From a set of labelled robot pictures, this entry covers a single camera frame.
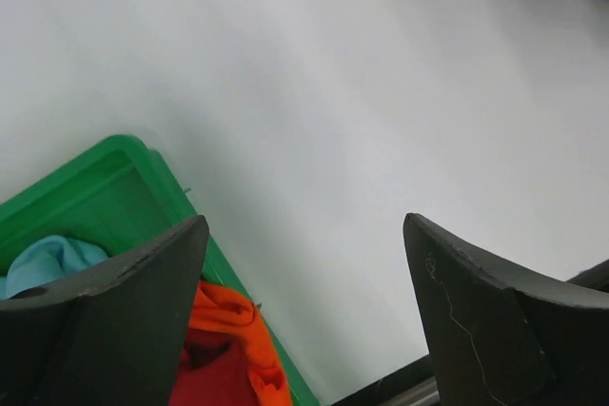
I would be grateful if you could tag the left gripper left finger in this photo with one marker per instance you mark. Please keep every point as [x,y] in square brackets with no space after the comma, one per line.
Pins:
[109,335]

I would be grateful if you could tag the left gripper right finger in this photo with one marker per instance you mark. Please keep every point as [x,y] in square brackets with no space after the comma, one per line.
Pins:
[501,334]

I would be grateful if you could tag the orange t-shirt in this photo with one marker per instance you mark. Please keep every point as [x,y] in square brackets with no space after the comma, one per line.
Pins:
[224,315]

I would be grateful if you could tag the dark red t-shirt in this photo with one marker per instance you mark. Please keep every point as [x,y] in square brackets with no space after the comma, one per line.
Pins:
[212,371]

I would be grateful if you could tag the light blue t-shirt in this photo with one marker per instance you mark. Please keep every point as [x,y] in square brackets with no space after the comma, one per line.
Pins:
[52,258]

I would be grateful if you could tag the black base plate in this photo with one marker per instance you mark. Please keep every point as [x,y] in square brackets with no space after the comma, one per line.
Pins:
[418,372]

